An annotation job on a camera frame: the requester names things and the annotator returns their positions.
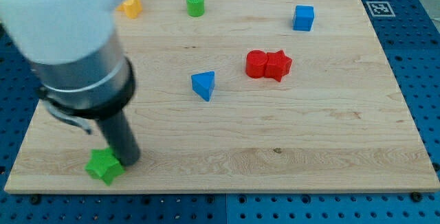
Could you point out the blue cube block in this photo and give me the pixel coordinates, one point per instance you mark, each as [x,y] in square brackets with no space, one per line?
[303,18]

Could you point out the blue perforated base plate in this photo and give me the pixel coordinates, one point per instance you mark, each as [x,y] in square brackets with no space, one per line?
[411,42]

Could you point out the green star block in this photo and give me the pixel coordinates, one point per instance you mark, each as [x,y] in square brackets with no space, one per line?
[104,165]

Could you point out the blue triangle block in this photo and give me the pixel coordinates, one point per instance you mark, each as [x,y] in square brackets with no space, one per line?
[203,84]

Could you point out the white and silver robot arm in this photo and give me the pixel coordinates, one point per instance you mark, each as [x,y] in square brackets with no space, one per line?
[74,50]

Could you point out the fiducial marker tag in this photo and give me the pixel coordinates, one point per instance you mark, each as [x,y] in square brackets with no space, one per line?
[380,9]

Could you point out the red star block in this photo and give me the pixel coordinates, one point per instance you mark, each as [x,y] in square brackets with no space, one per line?
[278,65]

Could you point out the red cylinder block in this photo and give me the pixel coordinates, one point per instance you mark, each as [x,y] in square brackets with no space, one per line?
[256,62]

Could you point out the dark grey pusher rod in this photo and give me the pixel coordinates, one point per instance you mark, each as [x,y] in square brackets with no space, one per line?
[119,136]

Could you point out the yellow block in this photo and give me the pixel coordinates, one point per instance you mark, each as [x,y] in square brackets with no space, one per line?
[131,8]

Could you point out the wooden board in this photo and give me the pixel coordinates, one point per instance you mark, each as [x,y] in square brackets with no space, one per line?
[336,123]

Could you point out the green cylinder block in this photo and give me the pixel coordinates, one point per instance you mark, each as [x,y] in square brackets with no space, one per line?
[195,8]

